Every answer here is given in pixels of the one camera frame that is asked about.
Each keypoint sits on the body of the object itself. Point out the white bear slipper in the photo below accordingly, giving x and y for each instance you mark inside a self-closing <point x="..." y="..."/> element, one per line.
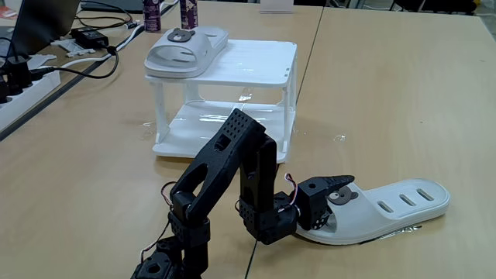
<point x="182" y="58"/>
<point x="379" y="217"/>

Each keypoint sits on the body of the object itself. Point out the white plastic shelf box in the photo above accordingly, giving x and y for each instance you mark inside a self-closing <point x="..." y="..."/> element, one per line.
<point x="248" y="62"/>

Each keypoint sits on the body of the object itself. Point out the clear tape piece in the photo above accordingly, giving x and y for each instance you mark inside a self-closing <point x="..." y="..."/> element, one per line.
<point x="339" y="137"/>

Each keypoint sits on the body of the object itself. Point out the white standing card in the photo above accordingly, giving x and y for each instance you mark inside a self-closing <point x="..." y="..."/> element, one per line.
<point x="277" y="6"/>

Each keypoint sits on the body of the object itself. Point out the purple drink can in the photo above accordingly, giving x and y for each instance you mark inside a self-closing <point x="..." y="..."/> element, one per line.
<point x="152" y="13"/>
<point x="189" y="13"/>

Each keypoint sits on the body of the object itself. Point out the black power adapter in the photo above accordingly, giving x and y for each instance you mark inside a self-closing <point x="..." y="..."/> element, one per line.
<point x="89" y="37"/>

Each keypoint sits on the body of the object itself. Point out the white printed flat parts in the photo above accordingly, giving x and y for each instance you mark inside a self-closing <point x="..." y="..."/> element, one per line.
<point x="73" y="47"/>

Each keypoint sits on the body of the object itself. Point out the white power strip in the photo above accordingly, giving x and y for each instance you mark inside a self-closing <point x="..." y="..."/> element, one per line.
<point x="31" y="97"/>

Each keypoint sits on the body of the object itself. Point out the white flat plastic piece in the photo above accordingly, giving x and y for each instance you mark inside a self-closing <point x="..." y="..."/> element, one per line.
<point x="40" y="61"/>

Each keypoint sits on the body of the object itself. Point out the black power plug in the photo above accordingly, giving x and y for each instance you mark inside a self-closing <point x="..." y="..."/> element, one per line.
<point x="19" y="73"/>

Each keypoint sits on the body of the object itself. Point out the dark laptop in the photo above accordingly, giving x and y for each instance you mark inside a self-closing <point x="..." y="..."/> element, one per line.
<point x="42" y="23"/>

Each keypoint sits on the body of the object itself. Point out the red flat object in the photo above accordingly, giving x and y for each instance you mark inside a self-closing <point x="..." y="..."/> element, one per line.
<point x="7" y="12"/>

